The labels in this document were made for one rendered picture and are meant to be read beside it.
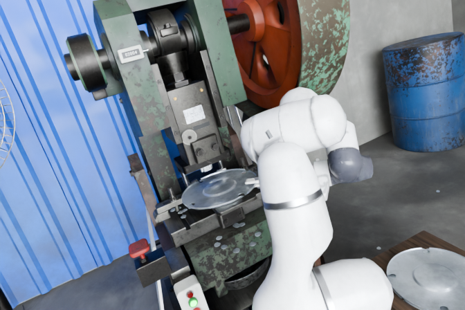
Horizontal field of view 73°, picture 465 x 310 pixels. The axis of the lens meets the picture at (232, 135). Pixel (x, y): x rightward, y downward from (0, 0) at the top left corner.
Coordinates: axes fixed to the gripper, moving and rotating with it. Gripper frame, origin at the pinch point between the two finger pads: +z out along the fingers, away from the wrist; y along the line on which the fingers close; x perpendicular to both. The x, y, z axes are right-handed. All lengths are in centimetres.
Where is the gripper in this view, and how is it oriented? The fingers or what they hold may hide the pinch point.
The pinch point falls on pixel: (255, 182)
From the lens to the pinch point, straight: 114.1
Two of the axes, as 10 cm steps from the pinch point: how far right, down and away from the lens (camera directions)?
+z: -9.4, 1.7, 3.0
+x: -2.3, 3.4, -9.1
